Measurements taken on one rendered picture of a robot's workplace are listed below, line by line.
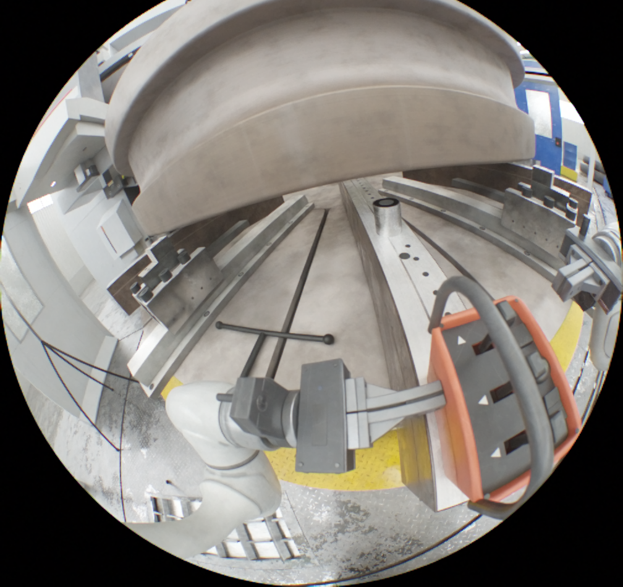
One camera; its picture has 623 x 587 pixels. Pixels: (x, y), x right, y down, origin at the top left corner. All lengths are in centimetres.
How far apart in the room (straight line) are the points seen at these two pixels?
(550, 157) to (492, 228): 420
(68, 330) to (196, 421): 276
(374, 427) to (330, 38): 94
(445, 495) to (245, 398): 28
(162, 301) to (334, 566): 142
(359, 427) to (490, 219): 139
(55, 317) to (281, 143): 286
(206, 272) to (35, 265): 249
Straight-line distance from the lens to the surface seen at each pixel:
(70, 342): 295
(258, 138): 63
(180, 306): 107
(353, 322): 85
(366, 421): 22
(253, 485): 35
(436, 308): 20
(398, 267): 48
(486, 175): 233
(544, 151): 551
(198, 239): 214
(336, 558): 114
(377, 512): 103
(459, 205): 158
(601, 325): 56
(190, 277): 108
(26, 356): 271
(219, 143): 69
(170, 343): 119
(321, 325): 87
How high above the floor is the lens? 99
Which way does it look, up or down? 37 degrees down
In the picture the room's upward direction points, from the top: 19 degrees counter-clockwise
